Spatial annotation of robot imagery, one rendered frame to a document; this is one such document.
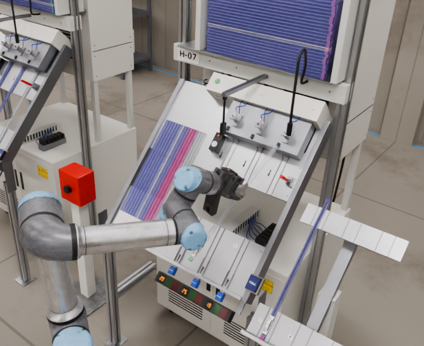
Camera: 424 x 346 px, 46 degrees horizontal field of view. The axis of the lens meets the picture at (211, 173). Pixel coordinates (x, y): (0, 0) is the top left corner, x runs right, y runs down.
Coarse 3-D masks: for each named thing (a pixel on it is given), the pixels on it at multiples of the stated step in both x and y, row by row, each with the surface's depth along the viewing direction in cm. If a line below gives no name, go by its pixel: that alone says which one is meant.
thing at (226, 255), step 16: (128, 192) 207; (208, 224) 186; (208, 240) 184; (224, 240) 182; (240, 240) 179; (176, 256) 187; (208, 256) 182; (224, 256) 180; (240, 256) 177; (256, 256) 175; (208, 272) 180; (224, 272) 178; (240, 272) 175; (240, 288) 173
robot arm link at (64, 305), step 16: (32, 192) 137; (48, 192) 139; (32, 208) 131; (48, 208) 131; (48, 272) 142; (64, 272) 144; (48, 288) 145; (64, 288) 146; (48, 304) 151; (64, 304) 149; (80, 304) 155; (48, 320) 152; (64, 320) 150; (80, 320) 154
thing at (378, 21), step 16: (384, 0) 184; (368, 16) 176; (384, 16) 190; (368, 32) 182; (384, 32) 197; (368, 48) 187; (384, 48) 203; (368, 64) 193; (208, 80) 226; (368, 80) 200; (368, 96) 207; (352, 112) 196; (368, 112) 215; (352, 128) 203; (352, 144) 210; (352, 160) 229; (352, 176) 232; (336, 192) 250
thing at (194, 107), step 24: (192, 96) 210; (192, 120) 206; (216, 120) 201; (240, 144) 192; (312, 144) 180; (240, 168) 189; (264, 168) 185; (288, 168) 181; (264, 192) 182; (288, 192) 178
